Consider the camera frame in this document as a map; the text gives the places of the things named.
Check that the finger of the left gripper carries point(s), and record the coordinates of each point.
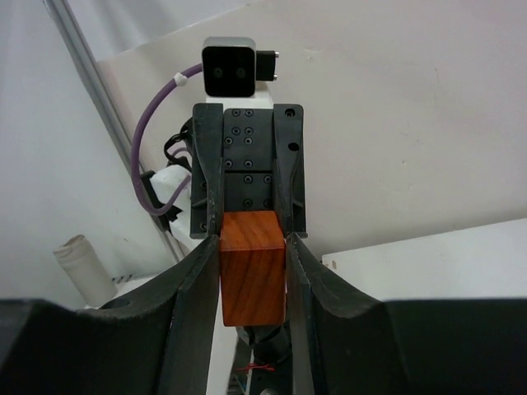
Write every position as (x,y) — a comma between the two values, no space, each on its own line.
(208,171)
(288,168)

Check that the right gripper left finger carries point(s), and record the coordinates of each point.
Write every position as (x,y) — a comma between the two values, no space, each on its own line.
(155,339)

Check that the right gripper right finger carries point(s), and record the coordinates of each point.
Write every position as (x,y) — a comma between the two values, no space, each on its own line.
(347,342)

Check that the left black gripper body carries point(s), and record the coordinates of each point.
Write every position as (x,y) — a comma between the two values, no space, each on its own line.
(248,159)

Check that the reddish brown house block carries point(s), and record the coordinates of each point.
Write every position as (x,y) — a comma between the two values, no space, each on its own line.
(252,269)

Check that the white plastic tube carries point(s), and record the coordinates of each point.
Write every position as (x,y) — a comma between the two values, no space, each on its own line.
(79,260)

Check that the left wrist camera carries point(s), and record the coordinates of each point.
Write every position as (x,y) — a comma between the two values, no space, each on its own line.
(236,74)

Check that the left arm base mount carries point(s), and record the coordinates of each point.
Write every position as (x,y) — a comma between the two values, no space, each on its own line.
(263,361)

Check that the aluminium right rail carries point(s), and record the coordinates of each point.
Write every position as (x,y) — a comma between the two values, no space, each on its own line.
(93,81)

